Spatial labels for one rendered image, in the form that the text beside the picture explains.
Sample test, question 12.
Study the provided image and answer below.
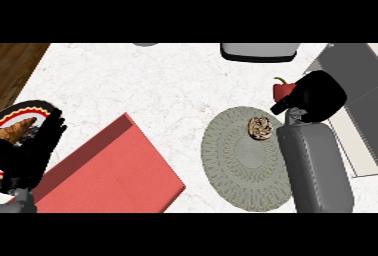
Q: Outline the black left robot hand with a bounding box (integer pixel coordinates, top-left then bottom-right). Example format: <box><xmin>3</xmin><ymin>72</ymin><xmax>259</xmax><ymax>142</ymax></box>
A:
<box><xmin>0</xmin><ymin>107</ymin><xmax>68</xmax><ymax>196</ymax></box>

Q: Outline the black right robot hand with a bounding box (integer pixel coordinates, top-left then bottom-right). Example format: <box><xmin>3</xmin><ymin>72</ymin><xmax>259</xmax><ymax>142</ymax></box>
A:
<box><xmin>269</xmin><ymin>69</ymin><xmax>349</xmax><ymax>124</ymax></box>

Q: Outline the red bell pepper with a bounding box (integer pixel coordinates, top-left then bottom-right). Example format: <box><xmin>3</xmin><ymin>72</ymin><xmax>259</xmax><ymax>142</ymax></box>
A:
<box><xmin>272</xmin><ymin>76</ymin><xmax>299</xmax><ymax>104</ymax></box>

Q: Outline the grey tiered shelf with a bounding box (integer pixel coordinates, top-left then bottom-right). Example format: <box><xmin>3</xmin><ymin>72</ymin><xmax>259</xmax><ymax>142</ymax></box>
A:
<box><xmin>302</xmin><ymin>43</ymin><xmax>378</xmax><ymax>178</ymax></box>

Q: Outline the round grey woven placemat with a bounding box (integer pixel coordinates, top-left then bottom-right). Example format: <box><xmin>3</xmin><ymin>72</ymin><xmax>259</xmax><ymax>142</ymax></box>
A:
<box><xmin>200</xmin><ymin>105</ymin><xmax>297</xmax><ymax>213</ymax></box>

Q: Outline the brown croissant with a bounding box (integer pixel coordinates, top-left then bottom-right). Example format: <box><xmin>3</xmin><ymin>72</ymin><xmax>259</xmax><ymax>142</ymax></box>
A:
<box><xmin>0</xmin><ymin>116</ymin><xmax>39</xmax><ymax>146</ymax></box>

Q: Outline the black patterned plate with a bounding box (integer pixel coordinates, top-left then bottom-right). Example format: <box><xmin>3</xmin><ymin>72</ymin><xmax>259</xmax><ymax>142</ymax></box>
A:
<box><xmin>0</xmin><ymin>99</ymin><xmax>63</xmax><ymax>129</ymax></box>

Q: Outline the brown cookie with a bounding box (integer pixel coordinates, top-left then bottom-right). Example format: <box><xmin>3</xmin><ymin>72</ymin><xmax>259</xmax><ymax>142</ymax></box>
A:
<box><xmin>247</xmin><ymin>116</ymin><xmax>275</xmax><ymax>141</ymax></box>

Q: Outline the red rectangular tray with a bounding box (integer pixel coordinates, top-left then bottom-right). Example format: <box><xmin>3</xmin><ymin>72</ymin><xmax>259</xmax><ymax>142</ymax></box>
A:
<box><xmin>32</xmin><ymin>112</ymin><xmax>188</xmax><ymax>214</ymax></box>

